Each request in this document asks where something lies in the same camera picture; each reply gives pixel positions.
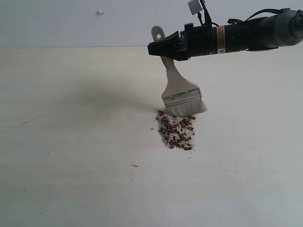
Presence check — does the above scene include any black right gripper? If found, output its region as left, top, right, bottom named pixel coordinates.
left=147, top=23, right=194, bottom=61

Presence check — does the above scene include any white paint brush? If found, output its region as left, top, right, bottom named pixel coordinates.
left=151, top=25, right=209, bottom=117

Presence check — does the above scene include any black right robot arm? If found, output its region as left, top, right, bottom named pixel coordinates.
left=147, top=8, right=303, bottom=61

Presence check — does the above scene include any pile of rice and beans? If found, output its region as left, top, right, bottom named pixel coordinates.
left=155, top=110, right=196, bottom=150

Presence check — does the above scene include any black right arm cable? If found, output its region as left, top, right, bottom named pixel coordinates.
left=210, top=8, right=303, bottom=38

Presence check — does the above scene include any small white wall plug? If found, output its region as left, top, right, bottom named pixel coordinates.
left=96, top=9, right=105, bottom=15

